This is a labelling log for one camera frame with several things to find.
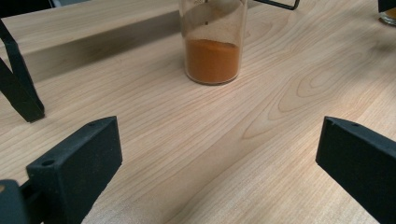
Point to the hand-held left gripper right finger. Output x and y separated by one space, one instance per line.
361 161

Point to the glass spice jar orange powder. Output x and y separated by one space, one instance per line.
211 62

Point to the white cup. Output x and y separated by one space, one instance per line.
389 17

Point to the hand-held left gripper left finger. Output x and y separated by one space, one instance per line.
77 161

